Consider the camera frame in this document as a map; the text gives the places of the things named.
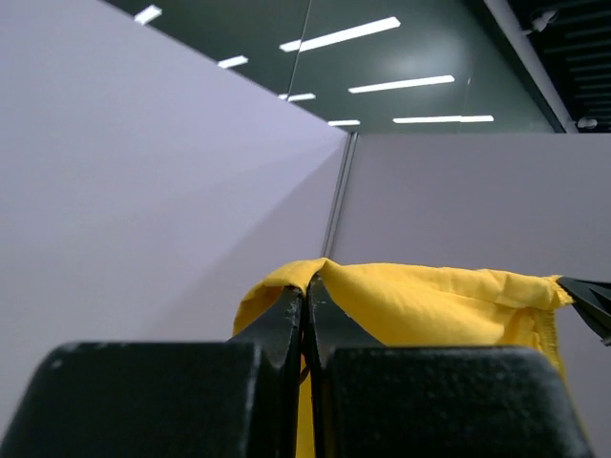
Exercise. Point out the yellow fabric shorts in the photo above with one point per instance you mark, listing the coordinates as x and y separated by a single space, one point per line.
416 305

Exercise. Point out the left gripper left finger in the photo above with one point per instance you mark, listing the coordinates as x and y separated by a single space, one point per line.
132 399

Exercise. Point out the left aluminium corner post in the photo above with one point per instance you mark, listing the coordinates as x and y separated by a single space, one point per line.
339 195

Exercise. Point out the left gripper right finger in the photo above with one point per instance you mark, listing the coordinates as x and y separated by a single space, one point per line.
373 400

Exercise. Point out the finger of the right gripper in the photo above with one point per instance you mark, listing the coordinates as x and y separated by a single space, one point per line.
591 299

